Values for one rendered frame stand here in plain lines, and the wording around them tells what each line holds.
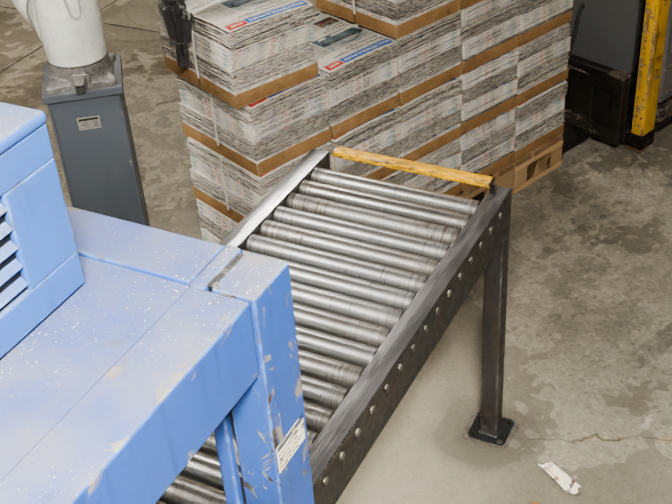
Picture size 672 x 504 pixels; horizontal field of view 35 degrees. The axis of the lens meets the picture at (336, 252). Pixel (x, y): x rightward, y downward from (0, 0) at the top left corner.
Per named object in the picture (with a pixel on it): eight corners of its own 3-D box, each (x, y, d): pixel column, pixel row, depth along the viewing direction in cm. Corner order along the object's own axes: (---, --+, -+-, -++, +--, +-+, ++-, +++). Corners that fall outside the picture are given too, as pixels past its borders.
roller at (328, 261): (245, 257, 251) (254, 240, 253) (429, 304, 232) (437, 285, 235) (238, 245, 247) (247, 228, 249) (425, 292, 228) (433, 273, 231)
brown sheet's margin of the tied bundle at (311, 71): (205, 91, 302) (203, 77, 300) (286, 59, 317) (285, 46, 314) (237, 109, 292) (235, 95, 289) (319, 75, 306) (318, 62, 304)
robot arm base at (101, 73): (45, 102, 267) (40, 81, 264) (47, 65, 285) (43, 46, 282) (118, 91, 269) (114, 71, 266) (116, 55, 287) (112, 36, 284)
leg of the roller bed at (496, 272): (484, 419, 306) (490, 224, 267) (503, 425, 304) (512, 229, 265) (477, 433, 302) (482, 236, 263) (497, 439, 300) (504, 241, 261)
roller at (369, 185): (311, 187, 275) (317, 170, 276) (482, 225, 256) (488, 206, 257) (304, 180, 271) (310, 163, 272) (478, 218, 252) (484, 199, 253)
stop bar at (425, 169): (337, 151, 278) (337, 144, 277) (495, 182, 260) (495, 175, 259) (332, 157, 275) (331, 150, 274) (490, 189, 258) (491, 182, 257)
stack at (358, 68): (206, 288, 366) (170, 67, 318) (440, 159, 427) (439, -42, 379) (278, 338, 342) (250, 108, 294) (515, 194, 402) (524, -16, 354)
